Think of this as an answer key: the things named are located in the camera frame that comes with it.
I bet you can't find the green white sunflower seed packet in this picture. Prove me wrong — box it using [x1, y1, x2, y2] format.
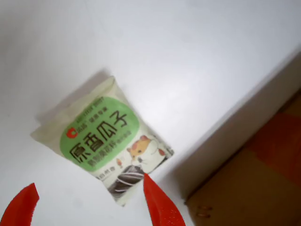
[30, 75, 175, 207]

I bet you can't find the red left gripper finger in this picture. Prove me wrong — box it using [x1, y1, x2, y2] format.
[0, 182, 40, 226]

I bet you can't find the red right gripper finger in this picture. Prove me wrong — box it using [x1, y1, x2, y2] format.
[143, 173, 186, 226]

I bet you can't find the brown cardboard box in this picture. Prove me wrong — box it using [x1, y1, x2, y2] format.
[184, 88, 301, 226]

